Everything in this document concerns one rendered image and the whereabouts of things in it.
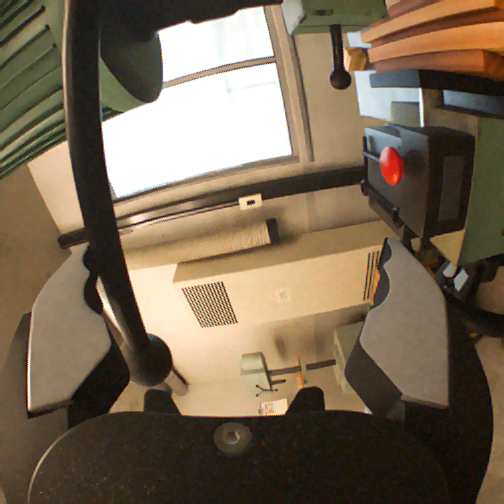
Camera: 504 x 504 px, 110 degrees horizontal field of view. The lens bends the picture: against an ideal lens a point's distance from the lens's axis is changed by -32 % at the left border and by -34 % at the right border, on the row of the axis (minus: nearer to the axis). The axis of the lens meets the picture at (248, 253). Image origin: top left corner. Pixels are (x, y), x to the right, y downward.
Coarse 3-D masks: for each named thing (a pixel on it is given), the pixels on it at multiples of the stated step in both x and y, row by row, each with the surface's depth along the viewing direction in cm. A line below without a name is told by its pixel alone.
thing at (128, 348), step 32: (96, 0) 5; (64, 32) 5; (96, 32) 6; (64, 64) 6; (96, 64) 6; (64, 96) 6; (96, 96) 7; (96, 128) 7; (96, 160) 8; (96, 192) 8; (96, 224) 9; (96, 256) 10; (128, 288) 11; (128, 320) 12; (128, 352) 13; (160, 352) 14
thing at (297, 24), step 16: (288, 0) 14; (304, 0) 12; (320, 0) 12; (336, 0) 12; (352, 0) 11; (368, 0) 11; (384, 0) 11; (288, 16) 16; (304, 16) 13; (320, 16) 13; (336, 16) 13; (352, 16) 13; (368, 16) 12; (384, 16) 12; (288, 32) 18; (304, 32) 17; (320, 32) 17; (352, 32) 17
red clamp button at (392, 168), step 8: (384, 152) 17; (392, 152) 16; (384, 160) 17; (392, 160) 16; (400, 160) 16; (384, 168) 18; (392, 168) 17; (400, 168) 16; (384, 176) 18; (392, 176) 17; (400, 176) 17; (392, 184) 18
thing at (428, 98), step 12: (384, 72) 17; (396, 72) 15; (408, 72) 14; (420, 72) 13; (432, 72) 12; (444, 72) 12; (372, 84) 20; (384, 84) 18; (396, 84) 16; (408, 84) 14; (420, 84) 13; (432, 84) 13; (444, 84) 13; (456, 84) 13; (468, 84) 12; (480, 84) 12; (492, 84) 12; (420, 96) 17; (432, 96) 16; (492, 96) 12; (420, 108) 18; (420, 120) 19
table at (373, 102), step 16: (368, 48) 31; (368, 64) 33; (368, 80) 35; (368, 96) 38; (384, 96) 32; (400, 96) 28; (416, 96) 25; (448, 96) 19; (464, 96) 17; (480, 96) 14; (496, 96) 12; (368, 112) 40; (384, 112) 34; (496, 112) 13
